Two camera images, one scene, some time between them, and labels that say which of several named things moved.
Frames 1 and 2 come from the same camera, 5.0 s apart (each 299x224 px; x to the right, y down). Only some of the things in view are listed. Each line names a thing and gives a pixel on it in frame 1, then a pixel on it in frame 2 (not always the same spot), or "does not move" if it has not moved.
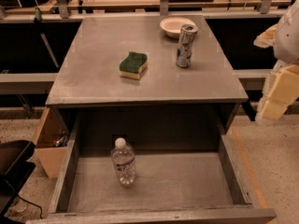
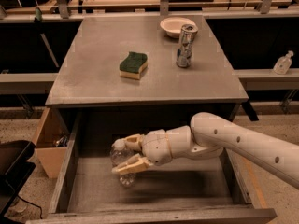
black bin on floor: (15, 171) does not move
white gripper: (288, 37) to (156, 147)
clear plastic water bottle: (122, 156) does not move
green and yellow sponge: (134, 65) does not move
